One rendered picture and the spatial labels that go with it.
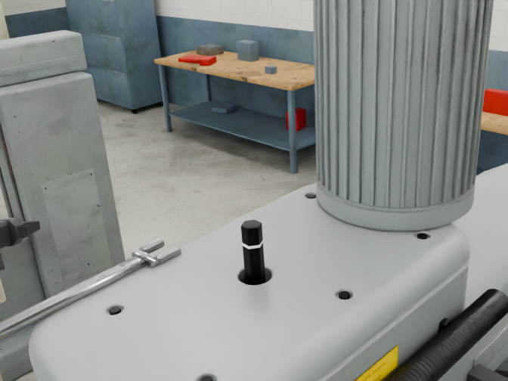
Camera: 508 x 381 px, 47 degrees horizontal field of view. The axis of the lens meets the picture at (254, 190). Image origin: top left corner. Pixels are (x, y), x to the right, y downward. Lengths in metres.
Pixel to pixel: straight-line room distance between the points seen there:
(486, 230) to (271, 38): 5.73
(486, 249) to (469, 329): 0.26
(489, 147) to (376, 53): 4.71
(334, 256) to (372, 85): 0.19
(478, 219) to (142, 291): 0.61
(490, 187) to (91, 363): 0.83
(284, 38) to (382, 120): 5.82
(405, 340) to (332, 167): 0.22
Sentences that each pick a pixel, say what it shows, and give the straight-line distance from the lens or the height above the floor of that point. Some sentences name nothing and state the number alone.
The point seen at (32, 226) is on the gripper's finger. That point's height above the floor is 1.68.
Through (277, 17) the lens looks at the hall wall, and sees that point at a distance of 6.50.
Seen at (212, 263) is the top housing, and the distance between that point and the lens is 0.65.
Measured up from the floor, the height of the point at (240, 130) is 0.23.
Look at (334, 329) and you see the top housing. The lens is 0.55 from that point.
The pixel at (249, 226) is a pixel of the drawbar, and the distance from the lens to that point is 0.59.
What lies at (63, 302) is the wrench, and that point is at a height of 1.90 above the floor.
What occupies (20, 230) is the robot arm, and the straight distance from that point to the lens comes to 1.27.
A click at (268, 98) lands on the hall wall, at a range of 6.82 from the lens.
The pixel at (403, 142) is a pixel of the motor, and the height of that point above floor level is 2.00.
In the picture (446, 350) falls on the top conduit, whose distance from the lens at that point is 0.67.
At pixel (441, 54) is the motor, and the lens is 0.64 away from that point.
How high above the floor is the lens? 2.23
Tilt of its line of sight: 25 degrees down
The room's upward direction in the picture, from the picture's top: 4 degrees counter-clockwise
